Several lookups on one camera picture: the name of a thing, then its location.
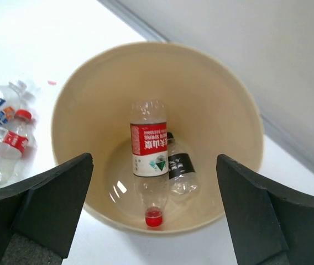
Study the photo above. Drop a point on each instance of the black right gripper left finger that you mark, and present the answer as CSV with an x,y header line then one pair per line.
x,y
39,215

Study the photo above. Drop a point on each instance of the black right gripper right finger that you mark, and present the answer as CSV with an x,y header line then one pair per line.
x,y
269,222

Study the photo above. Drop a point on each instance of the red green label water bottle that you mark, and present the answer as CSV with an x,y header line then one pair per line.
x,y
148,134

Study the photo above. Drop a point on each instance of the cream capybara plastic bin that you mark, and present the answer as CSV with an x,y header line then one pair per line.
x,y
209,112

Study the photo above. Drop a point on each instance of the red label red cap bottle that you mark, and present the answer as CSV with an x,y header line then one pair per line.
x,y
16,138

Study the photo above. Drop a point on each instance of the black label plastic bottle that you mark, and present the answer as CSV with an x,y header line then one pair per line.
x,y
182,175

